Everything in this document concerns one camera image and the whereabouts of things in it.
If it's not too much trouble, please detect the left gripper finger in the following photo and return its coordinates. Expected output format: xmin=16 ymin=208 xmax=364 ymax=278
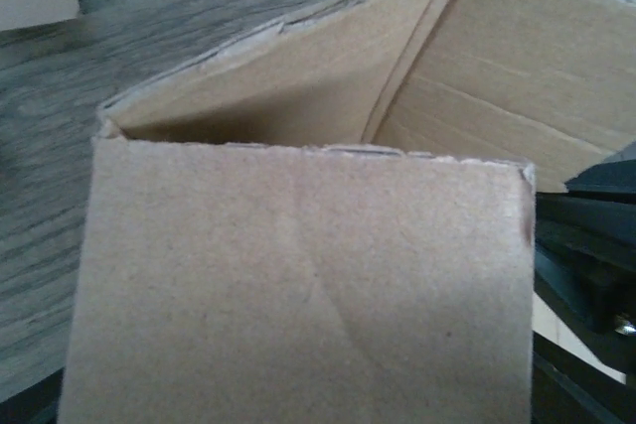
xmin=532 ymin=145 xmax=635 ymax=423

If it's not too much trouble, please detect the brown cardboard box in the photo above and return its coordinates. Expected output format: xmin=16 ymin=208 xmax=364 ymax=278
xmin=59 ymin=0 xmax=635 ymax=423

